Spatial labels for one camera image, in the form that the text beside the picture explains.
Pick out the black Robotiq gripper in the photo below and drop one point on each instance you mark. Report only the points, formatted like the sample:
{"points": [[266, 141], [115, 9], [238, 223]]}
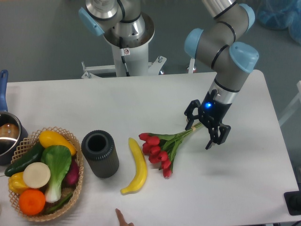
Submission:
{"points": [[210, 113]]}

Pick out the red tulip bouquet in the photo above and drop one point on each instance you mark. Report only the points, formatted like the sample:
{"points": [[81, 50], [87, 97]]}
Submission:
{"points": [[162, 148]]}

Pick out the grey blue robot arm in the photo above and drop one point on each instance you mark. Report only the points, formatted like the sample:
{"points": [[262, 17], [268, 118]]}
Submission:
{"points": [[217, 48]]}

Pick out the human fingertip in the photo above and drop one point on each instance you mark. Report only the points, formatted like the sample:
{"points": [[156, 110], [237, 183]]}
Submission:
{"points": [[121, 219]]}

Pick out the yellow toy banana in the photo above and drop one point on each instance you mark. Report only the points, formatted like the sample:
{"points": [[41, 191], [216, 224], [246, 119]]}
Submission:
{"points": [[141, 169]]}

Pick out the dark grey ribbed vase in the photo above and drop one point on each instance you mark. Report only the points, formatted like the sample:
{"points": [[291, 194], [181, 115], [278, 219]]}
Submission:
{"points": [[99, 149]]}

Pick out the black device at edge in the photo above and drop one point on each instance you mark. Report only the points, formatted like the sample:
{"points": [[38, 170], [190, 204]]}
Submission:
{"points": [[293, 202]]}

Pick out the blue plastic bag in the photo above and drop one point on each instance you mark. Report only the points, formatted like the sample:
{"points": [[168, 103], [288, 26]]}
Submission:
{"points": [[281, 15]]}

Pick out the purple toy sweet potato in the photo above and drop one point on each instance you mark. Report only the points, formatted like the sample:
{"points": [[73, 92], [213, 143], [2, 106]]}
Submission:
{"points": [[72, 175]]}

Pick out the green toy bok choy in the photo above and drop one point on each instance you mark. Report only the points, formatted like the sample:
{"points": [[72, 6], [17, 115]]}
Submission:
{"points": [[58, 160]]}

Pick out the yellow toy squash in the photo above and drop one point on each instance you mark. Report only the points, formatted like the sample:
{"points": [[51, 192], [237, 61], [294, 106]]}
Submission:
{"points": [[49, 138]]}

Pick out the dark green toy cucumber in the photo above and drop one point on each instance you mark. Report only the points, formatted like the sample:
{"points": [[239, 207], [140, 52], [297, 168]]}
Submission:
{"points": [[31, 156]]}

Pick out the white round toy slice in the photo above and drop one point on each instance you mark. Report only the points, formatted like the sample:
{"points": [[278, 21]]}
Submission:
{"points": [[36, 175]]}

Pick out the green toy chili pepper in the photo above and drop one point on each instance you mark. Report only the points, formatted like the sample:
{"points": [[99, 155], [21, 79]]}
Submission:
{"points": [[59, 205]]}

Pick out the orange toy orange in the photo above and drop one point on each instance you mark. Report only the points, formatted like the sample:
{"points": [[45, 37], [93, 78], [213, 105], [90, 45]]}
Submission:
{"points": [[31, 202]]}

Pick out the yellow toy bell pepper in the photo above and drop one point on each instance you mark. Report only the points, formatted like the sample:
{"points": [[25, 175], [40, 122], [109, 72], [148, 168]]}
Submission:
{"points": [[16, 183]]}

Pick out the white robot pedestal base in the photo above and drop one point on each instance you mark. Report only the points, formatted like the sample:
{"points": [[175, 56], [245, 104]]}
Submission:
{"points": [[130, 47]]}

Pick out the white frame right edge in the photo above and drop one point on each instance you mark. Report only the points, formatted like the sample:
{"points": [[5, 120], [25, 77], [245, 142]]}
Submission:
{"points": [[292, 107]]}

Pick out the blue saucepan with handle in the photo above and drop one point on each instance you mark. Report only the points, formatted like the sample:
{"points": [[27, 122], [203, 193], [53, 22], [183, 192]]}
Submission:
{"points": [[12, 131]]}

